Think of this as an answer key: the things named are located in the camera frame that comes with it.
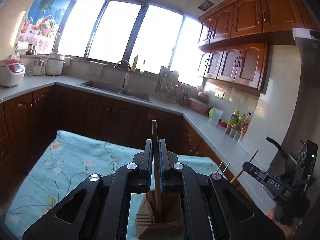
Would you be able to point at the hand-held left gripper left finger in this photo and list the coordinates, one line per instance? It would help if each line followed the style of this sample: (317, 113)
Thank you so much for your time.
(151, 170)

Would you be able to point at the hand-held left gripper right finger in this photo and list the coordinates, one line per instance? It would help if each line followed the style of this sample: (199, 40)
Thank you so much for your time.
(160, 170)

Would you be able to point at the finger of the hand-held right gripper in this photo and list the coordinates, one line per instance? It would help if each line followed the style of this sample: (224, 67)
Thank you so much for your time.
(272, 181)

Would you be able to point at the brown wooden chopstick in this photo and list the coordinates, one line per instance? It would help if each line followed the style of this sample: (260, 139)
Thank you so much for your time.
(236, 176)
(253, 156)
(155, 132)

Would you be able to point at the wooden utensil holder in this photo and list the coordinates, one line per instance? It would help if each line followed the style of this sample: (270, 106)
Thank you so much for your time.
(162, 230)

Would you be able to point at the person's right hand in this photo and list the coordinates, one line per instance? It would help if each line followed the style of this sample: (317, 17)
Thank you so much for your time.
(271, 215)

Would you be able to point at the black wok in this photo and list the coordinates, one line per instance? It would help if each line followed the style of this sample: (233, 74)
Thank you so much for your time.
(287, 160)

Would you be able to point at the sauce bottles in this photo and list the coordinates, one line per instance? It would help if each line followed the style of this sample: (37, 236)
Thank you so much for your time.
(245, 123)

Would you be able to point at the green label oil bottle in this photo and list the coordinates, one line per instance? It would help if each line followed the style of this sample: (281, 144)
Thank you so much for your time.
(234, 120)

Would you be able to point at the pink bowl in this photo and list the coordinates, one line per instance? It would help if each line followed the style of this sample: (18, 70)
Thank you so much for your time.
(198, 106)

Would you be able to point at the teal floral tablecloth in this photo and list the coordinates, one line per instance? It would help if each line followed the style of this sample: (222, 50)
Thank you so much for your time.
(75, 160)

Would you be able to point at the green lidded plastic jug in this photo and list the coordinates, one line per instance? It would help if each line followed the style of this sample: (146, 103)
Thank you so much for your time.
(215, 116)

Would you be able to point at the red lidded pot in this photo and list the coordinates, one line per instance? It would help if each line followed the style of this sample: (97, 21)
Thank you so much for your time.
(203, 96)

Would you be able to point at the knife and board rack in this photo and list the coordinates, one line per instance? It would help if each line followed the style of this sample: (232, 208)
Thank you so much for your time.
(166, 80)

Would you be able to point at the steel sink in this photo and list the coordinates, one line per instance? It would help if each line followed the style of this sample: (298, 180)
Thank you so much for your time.
(105, 86)

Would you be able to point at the chrome faucet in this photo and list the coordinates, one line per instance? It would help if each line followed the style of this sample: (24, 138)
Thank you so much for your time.
(126, 76)

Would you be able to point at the yellow dish soap bottle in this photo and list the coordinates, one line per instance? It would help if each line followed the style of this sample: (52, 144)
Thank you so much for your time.
(134, 65)

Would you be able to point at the white dish cloth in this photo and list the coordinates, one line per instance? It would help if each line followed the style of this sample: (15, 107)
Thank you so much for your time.
(95, 69)

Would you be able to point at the range hood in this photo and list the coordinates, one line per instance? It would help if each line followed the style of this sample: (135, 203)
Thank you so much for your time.
(308, 55)

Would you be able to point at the white electric pot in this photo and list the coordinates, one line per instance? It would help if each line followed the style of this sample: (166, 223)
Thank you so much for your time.
(55, 65)

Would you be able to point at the kitchen window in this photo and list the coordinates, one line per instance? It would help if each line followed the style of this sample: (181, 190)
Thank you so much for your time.
(112, 30)

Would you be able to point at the white juicer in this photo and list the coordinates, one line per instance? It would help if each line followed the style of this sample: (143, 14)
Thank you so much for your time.
(39, 68)

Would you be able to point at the wooden upper cabinets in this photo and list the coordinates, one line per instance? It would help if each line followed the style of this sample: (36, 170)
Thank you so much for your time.
(250, 17)

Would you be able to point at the small metal pot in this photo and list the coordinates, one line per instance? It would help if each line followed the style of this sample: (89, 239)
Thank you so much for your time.
(32, 50)

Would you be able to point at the white and red rice cooker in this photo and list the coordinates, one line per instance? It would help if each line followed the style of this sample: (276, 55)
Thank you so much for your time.
(11, 72)

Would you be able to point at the paper towel roll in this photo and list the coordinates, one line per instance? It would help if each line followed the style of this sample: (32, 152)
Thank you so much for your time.
(21, 48)

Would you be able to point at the small wall socket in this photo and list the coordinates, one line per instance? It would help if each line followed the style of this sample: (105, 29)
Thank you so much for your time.
(219, 94)

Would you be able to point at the tropical fruit wall poster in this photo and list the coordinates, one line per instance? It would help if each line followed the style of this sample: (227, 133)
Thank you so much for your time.
(45, 10)

